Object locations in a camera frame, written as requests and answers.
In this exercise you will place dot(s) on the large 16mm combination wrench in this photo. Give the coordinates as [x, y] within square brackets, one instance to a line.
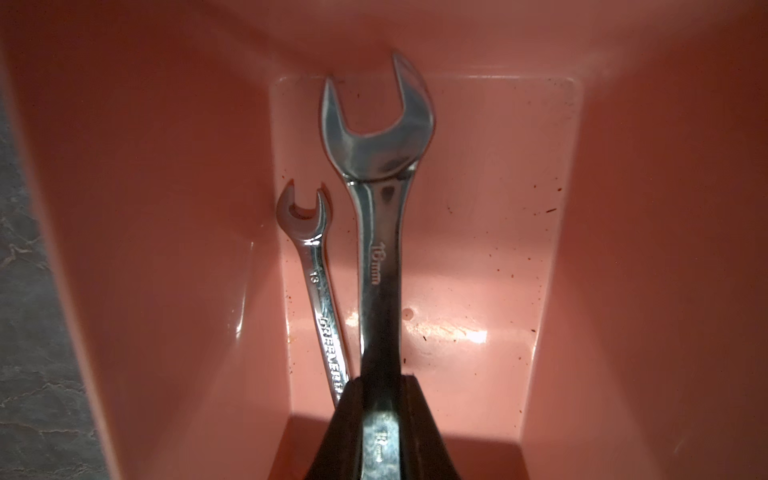
[377, 169]

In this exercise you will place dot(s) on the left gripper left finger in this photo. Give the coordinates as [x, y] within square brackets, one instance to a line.
[339, 455]

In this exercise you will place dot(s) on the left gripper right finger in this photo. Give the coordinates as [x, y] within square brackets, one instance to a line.
[424, 455]

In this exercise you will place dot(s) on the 13mm silver wrench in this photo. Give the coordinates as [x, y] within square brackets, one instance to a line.
[307, 230]

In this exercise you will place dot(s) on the pink storage box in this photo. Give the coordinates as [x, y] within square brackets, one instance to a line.
[584, 246]

